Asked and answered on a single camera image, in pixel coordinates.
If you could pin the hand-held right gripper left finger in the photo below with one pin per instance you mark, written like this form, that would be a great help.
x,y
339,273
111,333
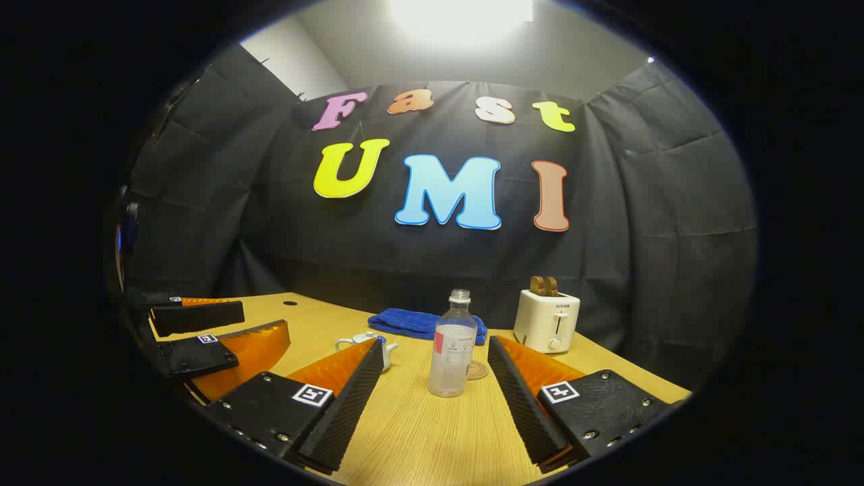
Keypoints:
x,y
344,412

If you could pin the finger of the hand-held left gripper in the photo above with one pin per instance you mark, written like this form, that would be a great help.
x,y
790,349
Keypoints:
x,y
196,356
202,317

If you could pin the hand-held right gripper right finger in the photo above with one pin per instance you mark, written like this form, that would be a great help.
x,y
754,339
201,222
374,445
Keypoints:
x,y
523,405

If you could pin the round cork coaster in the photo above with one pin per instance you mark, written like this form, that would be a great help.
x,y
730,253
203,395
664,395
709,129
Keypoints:
x,y
478,371

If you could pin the white ceramic teacup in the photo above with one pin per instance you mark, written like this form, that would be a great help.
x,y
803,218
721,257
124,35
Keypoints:
x,y
390,352

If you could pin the clear plastic water bottle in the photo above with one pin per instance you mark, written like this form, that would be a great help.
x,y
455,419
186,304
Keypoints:
x,y
452,351

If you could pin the cream white toaster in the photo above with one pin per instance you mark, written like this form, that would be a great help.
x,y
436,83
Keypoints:
x,y
543,324

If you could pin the blue towel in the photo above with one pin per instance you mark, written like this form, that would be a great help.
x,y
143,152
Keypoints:
x,y
412,322

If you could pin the black backdrop cloth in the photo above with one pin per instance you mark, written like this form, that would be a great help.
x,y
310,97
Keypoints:
x,y
641,236

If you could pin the ceiling light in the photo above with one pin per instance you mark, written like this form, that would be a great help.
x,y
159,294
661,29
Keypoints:
x,y
459,17

